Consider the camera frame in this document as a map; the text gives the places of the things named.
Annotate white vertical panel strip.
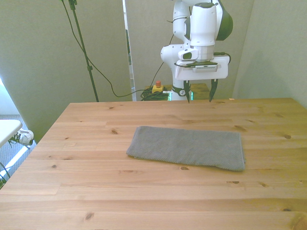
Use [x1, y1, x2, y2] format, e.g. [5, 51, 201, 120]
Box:
[122, 0, 137, 102]

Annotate white side table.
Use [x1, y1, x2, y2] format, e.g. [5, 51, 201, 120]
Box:
[0, 119, 32, 173]

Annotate yellow emergency stop button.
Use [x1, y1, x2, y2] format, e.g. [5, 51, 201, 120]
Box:
[152, 80, 165, 94]

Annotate black stand cable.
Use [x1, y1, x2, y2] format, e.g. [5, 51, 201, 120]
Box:
[59, 0, 147, 98]

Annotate white sneaker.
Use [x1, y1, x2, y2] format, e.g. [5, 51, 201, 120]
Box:
[9, 128, 35, 146]

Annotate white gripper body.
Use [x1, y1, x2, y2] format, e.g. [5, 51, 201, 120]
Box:
[174, 55, 229, 81]

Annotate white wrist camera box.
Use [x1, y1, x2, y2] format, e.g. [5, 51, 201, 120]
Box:
[191, 62, 220, 73]

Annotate black coiled cable bundle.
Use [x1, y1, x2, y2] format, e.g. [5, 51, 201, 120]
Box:
[140, 88, 169, 102]

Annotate black tripod stand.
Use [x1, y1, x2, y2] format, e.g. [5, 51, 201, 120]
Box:
[68, 0, 100, 103]

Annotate grey towel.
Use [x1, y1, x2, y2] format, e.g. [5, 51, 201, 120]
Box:
[126, 126, 247, 172]

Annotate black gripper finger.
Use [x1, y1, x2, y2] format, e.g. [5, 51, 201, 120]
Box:
[209, 79, 218, 103]
[183, 80, 192, 104]

